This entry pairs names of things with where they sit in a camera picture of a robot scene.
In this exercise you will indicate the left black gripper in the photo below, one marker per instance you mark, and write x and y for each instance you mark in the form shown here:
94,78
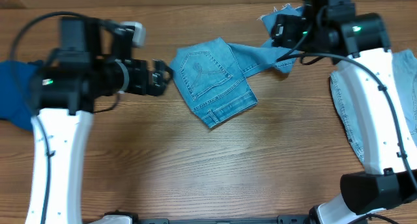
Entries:
154,84

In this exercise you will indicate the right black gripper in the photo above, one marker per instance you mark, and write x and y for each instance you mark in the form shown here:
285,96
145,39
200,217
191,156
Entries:
282,31

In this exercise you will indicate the medium blue denim jeans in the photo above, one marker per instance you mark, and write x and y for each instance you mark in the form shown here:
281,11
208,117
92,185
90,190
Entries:
212,76

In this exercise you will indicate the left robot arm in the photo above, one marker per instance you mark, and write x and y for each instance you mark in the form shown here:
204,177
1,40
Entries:
94,59

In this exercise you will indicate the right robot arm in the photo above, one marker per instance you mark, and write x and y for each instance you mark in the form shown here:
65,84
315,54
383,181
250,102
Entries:
360,47

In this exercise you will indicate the light washed denim jeans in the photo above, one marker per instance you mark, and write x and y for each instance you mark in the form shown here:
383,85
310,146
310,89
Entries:
404,64

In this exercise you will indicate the dark blue folded cloth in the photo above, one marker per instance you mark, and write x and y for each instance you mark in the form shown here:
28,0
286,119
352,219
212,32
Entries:
13,107

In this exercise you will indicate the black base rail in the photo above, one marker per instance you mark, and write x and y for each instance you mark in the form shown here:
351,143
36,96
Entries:
281,219

